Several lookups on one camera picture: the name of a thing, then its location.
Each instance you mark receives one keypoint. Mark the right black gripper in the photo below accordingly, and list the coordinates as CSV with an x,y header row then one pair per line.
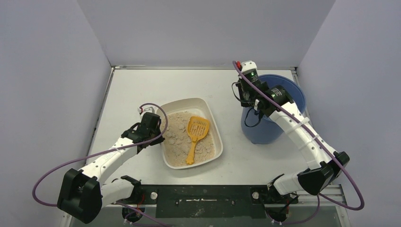
x,y
243,93

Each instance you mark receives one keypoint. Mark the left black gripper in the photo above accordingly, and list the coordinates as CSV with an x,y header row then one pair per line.
x,y
153,137

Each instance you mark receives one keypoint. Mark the blue plastic bucket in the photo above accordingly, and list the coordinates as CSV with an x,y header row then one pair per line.
x,y
267,131

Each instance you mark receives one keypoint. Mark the white plastic litter tray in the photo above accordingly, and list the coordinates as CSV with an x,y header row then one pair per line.
x,y
197,107

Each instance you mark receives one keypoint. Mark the orange plastic litter scoop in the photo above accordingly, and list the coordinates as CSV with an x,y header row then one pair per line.
x,y
197,129

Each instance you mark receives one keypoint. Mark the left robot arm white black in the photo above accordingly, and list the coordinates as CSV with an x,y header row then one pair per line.
x,y
84,192

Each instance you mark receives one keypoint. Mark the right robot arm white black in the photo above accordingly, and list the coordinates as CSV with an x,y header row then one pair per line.
x,y
274,106

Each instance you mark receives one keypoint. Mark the beige cat litter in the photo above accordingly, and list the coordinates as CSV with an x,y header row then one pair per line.
x,y
177,142

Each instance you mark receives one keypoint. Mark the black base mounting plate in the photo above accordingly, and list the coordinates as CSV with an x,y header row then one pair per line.
x,y
210,201

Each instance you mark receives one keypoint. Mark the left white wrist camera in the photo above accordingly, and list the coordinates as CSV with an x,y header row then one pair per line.
x,y
142,110

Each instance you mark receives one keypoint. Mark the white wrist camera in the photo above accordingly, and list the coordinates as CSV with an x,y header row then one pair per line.
x,y
142,110
246,66

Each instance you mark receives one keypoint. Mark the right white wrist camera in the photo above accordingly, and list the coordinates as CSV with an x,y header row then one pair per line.
x,y
246,66

